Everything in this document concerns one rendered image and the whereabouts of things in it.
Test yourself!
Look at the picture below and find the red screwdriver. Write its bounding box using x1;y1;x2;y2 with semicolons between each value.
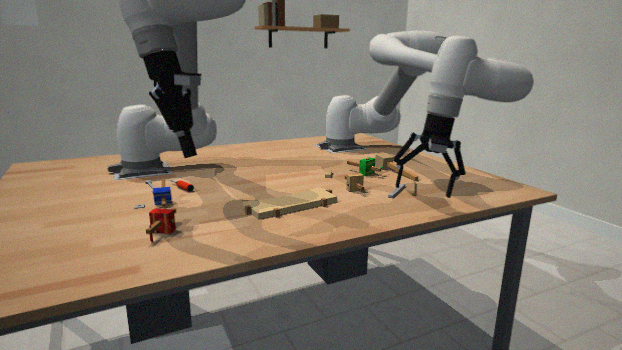
170;180;194;192

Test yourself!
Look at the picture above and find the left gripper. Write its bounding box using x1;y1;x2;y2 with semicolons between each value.
393;113;465;198

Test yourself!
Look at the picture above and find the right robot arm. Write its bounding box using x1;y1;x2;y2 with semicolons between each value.
107;0;246;178

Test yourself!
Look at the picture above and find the wooden mallet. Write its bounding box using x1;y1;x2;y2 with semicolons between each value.
375;153;419;181

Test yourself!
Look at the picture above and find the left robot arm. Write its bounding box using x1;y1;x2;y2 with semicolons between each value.
319;31;534;152

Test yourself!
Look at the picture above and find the grey metal bar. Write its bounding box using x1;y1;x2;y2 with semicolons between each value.
388;184;405;198

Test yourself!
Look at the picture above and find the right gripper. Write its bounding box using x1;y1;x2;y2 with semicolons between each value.
143;51;197;158

